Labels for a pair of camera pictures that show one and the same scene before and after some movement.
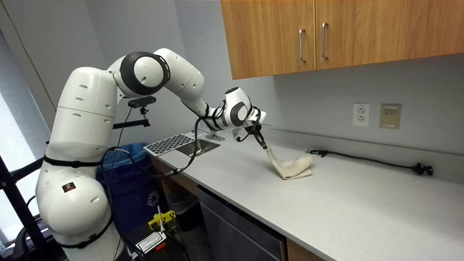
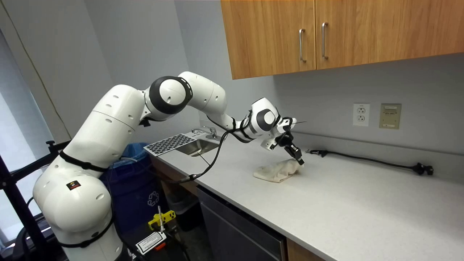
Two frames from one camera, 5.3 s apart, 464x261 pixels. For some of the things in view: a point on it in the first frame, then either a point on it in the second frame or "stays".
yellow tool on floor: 162,219 stays
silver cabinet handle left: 300,43 stays
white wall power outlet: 361,114 stays
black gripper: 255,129 -> 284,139
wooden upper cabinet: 277,36 stays
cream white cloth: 299,166 -> 277,171
